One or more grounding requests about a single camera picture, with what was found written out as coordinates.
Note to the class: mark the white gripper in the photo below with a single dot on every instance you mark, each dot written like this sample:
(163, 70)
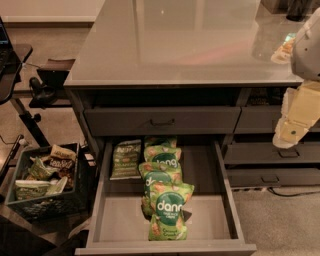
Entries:
(308, 55)

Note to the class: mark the green jalapeno chip bag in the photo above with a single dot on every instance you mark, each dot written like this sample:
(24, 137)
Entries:
(126, 157)

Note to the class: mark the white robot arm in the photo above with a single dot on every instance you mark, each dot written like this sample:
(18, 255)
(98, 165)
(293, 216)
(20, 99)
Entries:
(302, 52)

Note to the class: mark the grey top right drawer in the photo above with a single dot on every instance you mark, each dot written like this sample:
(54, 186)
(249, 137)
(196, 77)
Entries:
(258, 119)

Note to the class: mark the grey bottom right drawer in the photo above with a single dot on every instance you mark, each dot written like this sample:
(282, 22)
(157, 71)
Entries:
(274, 177)

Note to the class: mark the grey cabinet with counter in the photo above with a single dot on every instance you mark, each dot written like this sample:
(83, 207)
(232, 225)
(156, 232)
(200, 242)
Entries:
(174, 53)

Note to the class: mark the rear dang chip bag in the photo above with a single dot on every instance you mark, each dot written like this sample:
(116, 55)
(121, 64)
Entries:
(168, 141)

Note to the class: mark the dang chip bag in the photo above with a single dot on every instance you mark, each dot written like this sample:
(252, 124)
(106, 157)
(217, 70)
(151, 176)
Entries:
(167, 219)
(152, 172)
(168, 141)
(162, 154)

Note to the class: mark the grey top left drawer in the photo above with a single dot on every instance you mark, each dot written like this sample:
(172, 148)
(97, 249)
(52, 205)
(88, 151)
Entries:
(162, 120)

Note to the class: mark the dark cup on counter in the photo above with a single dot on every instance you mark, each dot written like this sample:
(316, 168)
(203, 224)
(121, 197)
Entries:
(297, 9)

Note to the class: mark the front dang chip bag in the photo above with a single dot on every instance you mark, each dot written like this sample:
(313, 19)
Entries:
(167, 219)

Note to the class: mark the open grey middle drawer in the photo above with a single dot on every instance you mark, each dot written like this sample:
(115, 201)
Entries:
(118, 227)

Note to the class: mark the dark red snack bag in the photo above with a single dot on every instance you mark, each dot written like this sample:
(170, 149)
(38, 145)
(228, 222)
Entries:
(66, 168)

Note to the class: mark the brown snack bag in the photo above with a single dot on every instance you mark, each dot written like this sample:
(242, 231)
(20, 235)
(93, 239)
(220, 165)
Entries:
(62, 153)

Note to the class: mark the white green snack bag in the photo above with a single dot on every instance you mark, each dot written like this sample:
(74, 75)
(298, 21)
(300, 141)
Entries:
(58, 187)

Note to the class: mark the green snack bag in crate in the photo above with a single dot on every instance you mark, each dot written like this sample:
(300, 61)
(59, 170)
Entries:
(40, 171)

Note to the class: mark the pale green snack bag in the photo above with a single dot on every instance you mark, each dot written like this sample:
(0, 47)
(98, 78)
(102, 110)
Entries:
(29, 189)

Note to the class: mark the dark plastic crate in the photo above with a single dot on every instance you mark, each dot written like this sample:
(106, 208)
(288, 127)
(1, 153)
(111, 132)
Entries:
(68, 202)

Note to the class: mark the black desk stand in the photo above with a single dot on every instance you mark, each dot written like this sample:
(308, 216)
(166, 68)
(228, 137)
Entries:
(8, 94)

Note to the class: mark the black controller on shelf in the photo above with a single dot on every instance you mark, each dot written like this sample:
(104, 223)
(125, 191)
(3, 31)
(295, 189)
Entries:
(41, 92)

